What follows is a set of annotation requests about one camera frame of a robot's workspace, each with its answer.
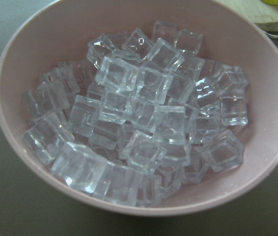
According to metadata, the bamboo cutting board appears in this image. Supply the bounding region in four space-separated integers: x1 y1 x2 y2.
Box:
237 0 278 32

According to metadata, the pile of clear ice cubes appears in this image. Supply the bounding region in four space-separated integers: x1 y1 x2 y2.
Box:
21 20 249 207

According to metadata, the half lemon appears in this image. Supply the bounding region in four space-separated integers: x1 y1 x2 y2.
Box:
262 0 278 6

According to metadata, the pink bowl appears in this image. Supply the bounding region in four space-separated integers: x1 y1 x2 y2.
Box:
0 0 278 216

